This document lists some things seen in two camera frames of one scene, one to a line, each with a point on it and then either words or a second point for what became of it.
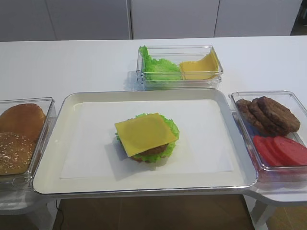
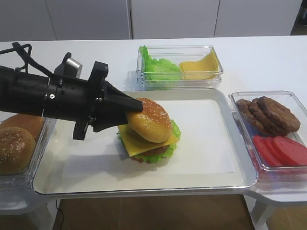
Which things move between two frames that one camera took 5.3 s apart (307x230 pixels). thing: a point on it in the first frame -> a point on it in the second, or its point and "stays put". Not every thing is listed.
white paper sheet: [203, 144] stays put
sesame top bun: [16, 150] -> [153, 123]
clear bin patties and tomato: [275, 123] stays put
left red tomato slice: [267, 151] stays put
